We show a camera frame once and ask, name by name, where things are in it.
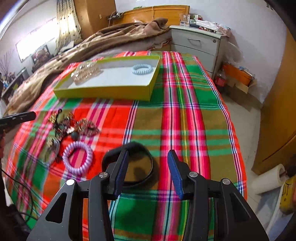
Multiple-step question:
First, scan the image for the black wristband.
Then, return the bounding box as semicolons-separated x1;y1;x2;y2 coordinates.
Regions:
102;142;154;190

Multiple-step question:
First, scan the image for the clear glass on cabinet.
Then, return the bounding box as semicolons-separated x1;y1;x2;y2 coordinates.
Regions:
179;14;190;27

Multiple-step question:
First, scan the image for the dotted curtain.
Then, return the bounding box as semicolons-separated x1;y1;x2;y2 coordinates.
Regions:
55;0;82;55

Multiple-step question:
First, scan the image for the paper towel roll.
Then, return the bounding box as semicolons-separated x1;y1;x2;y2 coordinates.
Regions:
251;164;287;194

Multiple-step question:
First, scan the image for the light blue spiral hair tie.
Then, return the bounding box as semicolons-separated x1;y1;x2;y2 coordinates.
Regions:
131;63;154;76

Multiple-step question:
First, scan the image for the purple spiral hair tie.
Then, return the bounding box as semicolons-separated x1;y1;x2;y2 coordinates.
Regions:
62;141;93;175

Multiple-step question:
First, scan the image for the plaid red green cloth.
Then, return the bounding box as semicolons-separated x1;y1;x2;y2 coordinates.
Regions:
6;52;247;240

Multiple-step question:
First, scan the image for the tangled jewelry pile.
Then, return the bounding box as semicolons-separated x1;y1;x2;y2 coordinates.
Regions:
52;109;100;142

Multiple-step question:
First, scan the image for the brown patterned blanket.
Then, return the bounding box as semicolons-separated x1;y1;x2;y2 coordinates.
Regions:
3;18;171;115

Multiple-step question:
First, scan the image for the wooden wardrobe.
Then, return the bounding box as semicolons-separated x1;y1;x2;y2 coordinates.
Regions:
252;31;295;175

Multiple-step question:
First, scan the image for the clutter on cabinet top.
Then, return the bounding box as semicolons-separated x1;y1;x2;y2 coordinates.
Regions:
189;15;232;37

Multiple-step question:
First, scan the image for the gold chain jewelry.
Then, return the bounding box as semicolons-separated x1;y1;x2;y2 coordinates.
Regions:
48;113;57;124

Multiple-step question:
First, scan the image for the white tray with green rim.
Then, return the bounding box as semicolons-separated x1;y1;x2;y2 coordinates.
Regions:
53;55;160;101

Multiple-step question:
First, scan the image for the wooden headboard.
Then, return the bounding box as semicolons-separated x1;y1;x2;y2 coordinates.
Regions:
112;5;190;25

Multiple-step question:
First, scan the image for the grey bedside cabinet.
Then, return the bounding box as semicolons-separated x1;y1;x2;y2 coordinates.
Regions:
170;25;229;78

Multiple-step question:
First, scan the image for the framed teddy picture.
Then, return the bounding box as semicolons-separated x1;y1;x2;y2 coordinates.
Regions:
31;44;52;66

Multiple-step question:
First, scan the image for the orange box on floor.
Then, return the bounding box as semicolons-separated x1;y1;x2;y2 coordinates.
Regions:
222;63;253;86

